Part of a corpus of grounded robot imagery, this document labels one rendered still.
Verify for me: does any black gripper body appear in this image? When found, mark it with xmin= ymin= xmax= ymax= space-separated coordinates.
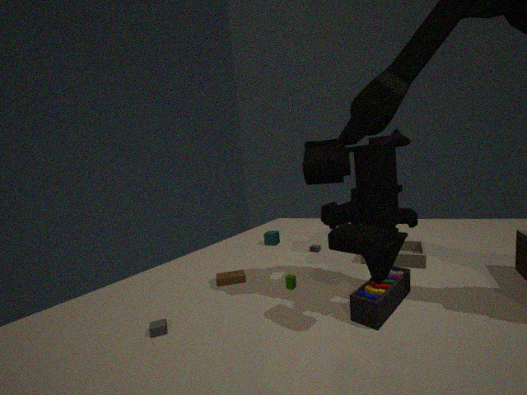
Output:
xmin=328 ymin=179 xmax=417 ymax=256

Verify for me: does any yellow fuse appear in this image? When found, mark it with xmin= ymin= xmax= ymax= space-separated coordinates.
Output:
xmin=364 ymin=286 xmax=386 ymax=296

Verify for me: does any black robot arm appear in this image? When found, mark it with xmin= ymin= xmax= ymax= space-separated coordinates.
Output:
xmin=303 ymin=0 xmax=527 ymax=230

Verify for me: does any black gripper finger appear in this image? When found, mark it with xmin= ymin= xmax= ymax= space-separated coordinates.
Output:
xmin=363 ymin=241 xmax=396 ymax=284
xmin=384 ymin=232 xmax=408 ymax=280

